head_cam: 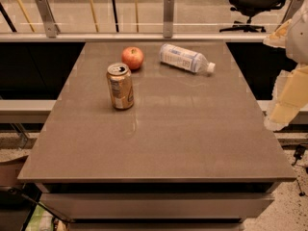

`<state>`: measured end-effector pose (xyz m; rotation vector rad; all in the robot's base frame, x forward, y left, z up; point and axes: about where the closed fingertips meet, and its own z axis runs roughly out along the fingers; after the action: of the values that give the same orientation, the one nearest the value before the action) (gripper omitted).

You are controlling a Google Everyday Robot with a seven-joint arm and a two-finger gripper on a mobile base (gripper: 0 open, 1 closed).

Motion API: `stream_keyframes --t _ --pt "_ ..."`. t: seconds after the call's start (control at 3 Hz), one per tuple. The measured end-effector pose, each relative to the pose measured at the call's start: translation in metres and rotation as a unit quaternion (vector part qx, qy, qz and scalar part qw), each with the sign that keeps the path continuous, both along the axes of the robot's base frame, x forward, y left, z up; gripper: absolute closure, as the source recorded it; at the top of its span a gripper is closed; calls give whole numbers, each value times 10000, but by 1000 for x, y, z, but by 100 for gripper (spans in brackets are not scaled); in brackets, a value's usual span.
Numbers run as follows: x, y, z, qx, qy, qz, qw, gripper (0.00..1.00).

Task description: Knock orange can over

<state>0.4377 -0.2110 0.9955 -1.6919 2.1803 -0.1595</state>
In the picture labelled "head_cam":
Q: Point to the red apple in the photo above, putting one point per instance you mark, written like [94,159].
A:
[133,57]

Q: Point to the grey drawer cabinet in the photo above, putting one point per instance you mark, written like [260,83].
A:
[208,211]

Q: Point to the orange soda can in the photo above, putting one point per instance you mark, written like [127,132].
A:
[120,86]

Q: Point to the yellow pole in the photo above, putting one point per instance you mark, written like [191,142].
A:
[25,13]

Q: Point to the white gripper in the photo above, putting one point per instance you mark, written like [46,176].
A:
[298,38]

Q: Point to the clear plastic water bottle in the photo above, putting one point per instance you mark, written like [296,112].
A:
[186,59]

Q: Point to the glass railing with metal posts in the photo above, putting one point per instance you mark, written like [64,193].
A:
[131,20]

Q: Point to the black office chair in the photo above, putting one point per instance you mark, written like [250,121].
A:
[250,8]

